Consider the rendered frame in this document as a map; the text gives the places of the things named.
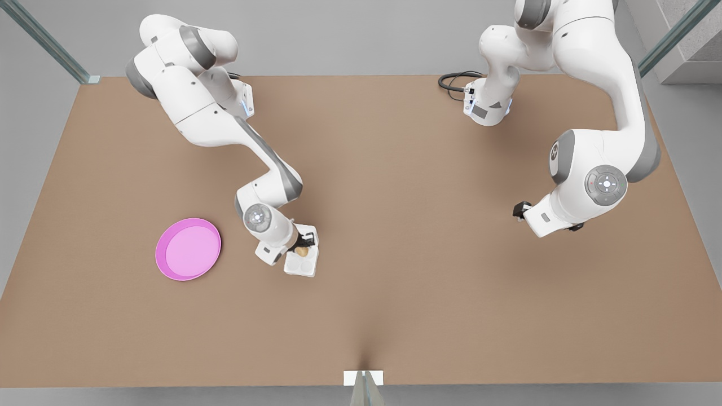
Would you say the white egg box lid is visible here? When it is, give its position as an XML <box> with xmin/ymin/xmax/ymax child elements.
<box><xmin>293</xmin><ymin>224</ymin><xmax>320</xmax><ymax>250</ymax></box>

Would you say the white egg box base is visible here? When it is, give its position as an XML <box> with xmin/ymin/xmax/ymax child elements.
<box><xmin>283</xmin><ymin>247</ymin><xmax>319</xmax><ymax>278</ymax></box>

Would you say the pink round plate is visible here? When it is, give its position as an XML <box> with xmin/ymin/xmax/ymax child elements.
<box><xmin>155</xmin><ymin>218</ymin><xmax>222</xmax><ymax>282</ymax></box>

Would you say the grey background block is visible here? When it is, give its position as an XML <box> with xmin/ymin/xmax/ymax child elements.
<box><xmin>656</xmin><ymin>0</ymin><xmax>722</xmax><ymax>86</ymax></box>

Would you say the silver frame post white foot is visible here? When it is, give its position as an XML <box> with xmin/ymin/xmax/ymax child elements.
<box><xmin>344</xmin><ymin>369</ymin><xmax>385</xmax><ymax>406</ymax></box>

